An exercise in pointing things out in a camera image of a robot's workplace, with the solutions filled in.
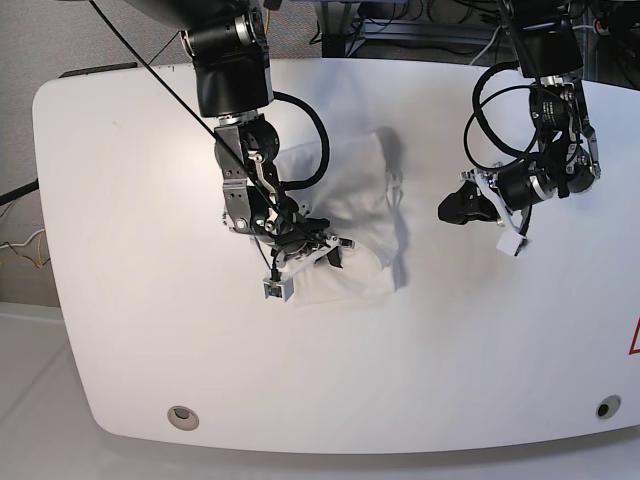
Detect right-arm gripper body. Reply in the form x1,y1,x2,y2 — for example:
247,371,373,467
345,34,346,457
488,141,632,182
264,217,355,280

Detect white printed T-shirt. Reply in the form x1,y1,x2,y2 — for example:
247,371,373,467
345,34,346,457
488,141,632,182
292,127,403,307

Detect black left-arm cable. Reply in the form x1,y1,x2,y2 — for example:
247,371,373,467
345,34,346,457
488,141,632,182
462,62,539,174

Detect black right-arm cable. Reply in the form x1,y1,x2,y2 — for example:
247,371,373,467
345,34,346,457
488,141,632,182
272,90,332,194

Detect table grommet hole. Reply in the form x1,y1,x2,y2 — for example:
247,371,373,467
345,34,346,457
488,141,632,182
596,395,622,420
167,406,200,432

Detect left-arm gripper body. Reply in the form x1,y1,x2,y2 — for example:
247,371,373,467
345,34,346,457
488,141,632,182
460,164,557,235

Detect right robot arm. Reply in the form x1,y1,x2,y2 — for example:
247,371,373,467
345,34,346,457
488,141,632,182
132,1,353,279

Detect yellow white side cables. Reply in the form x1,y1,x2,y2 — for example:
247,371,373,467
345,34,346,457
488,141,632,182
0,229,49,271

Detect left table grommet hole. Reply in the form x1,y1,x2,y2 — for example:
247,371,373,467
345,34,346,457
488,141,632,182
167,406,200,432

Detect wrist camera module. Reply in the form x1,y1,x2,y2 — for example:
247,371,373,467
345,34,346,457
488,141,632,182
496,230,527,257
263,275,294,302

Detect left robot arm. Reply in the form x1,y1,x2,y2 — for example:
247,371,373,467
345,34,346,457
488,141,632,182
437,1,601,235

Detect right table grommet hole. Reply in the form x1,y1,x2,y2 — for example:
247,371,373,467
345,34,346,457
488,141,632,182
596,395,622,420

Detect black equipment rack frame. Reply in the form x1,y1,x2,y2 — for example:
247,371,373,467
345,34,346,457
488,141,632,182
310,1,508,60

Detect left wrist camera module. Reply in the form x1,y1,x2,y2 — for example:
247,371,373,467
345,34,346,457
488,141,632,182
496,230,527,257

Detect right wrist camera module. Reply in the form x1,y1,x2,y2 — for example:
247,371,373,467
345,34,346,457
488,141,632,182
263,275,294,302

